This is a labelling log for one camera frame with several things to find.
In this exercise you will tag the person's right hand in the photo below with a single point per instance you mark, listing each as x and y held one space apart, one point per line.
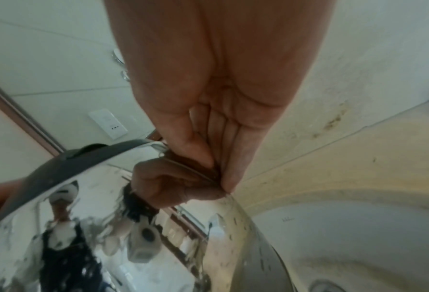
214 71

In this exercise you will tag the shiny stainless steel pot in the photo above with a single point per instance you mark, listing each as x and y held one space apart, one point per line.
91 228

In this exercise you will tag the chrome faucet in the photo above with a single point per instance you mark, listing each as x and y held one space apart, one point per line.
120 65

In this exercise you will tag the white sink basin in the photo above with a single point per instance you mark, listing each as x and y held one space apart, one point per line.
362 233

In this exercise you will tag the metal sink drain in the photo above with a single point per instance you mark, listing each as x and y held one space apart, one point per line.
328 286

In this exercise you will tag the brown metal frame strip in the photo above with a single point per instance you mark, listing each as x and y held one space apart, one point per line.
23 114

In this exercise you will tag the white wall socket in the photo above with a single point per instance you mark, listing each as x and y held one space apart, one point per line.
108 124

